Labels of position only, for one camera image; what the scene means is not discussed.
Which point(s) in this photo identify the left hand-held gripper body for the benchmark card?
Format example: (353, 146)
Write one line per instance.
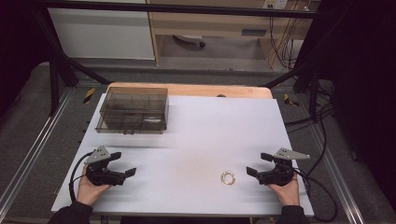
(102, 177)

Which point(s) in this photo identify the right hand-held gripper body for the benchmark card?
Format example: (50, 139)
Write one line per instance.
(278, 175)

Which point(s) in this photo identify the person's right hand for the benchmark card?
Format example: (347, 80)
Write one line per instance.
(288, 193)

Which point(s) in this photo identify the person's left hand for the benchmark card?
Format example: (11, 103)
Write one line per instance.
(88, 191)

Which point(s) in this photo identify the transparent brown compartment box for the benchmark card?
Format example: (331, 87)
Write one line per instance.
(132, 112)

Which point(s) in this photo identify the yellow black tape strip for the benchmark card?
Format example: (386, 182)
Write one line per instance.
(89, 95)
(289, 100)

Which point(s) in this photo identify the white table board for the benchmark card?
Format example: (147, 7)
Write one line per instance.
(193, 130)

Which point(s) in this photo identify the black metal stand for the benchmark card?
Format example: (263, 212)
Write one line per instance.
(54, 81)
(313, 90)

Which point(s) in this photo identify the wooden table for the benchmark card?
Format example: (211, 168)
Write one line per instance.
(199, 90)

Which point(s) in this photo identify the white cabinet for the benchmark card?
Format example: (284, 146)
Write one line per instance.
(99, 34)

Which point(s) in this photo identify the black curtain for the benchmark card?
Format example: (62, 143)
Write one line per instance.
(18, 46)
(364, 77)

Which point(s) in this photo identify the chair base with caster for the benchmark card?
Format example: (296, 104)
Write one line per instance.
(190, 38)

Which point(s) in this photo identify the aluminium floor rail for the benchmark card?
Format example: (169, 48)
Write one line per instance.
(339, 180)
(34, 149)

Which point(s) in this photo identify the wall power outlet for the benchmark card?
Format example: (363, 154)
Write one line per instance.
(275, 3)

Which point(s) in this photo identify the black metal frame bar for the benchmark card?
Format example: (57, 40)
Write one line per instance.
(186, 9)

